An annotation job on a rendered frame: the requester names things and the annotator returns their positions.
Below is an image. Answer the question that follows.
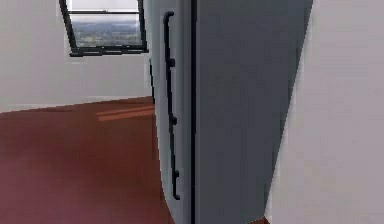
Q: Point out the black fridge handle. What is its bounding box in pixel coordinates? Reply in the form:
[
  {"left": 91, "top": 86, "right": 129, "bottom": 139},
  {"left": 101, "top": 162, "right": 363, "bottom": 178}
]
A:
[{"left": 162, "top": 10, "right": 181, "bottom": 201}]

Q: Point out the grey fridge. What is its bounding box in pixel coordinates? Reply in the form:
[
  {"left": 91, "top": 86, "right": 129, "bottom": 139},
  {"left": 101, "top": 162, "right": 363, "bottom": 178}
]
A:
[{"left": 143, "top": 0, "right": 314, "bottom": 224}]

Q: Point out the black framed window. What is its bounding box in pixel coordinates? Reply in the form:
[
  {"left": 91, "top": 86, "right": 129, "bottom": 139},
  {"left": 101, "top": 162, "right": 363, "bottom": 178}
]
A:
[{"left": 58, "top": 0, "right": 149, "bottom": 57}]

